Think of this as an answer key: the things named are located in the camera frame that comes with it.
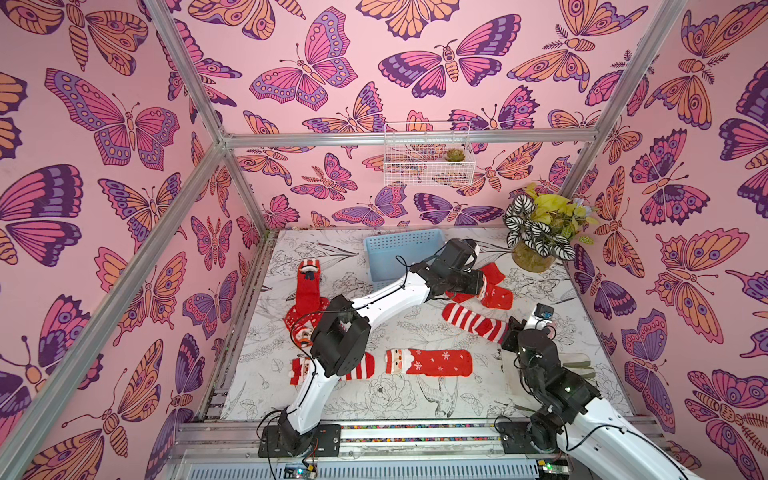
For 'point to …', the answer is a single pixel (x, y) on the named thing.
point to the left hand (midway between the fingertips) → (490, 283)
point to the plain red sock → (492, 275)
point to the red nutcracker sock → (308, 286)
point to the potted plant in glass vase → (539, 227)
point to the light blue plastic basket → (391, 257)
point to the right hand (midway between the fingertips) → (517, 319)
